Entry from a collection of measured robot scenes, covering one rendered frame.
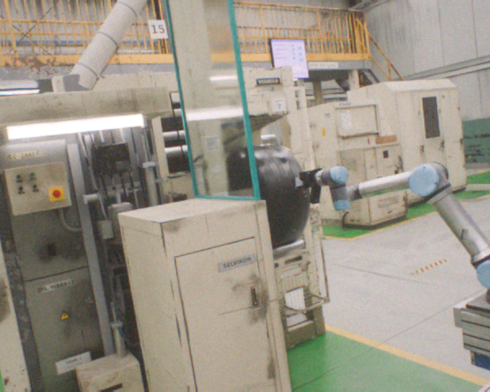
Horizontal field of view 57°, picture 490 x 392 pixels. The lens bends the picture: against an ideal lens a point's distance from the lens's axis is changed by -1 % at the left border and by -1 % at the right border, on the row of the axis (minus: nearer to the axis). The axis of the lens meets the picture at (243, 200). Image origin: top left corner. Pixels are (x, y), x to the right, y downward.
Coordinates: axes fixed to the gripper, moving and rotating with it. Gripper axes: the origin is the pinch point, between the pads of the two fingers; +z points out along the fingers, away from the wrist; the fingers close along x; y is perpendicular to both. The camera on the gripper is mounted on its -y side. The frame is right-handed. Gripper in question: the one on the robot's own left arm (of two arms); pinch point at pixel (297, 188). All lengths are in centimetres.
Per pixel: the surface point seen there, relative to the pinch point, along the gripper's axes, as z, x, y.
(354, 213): 345, -342, -56
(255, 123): 56, -18, 45
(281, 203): 2.0, 10.1, -5.9
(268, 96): 41, -22, 58
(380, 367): 29, -55, -120
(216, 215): -48, 70, -3
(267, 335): -43, 57, -50
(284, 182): 2.1, 5.6, 4.1
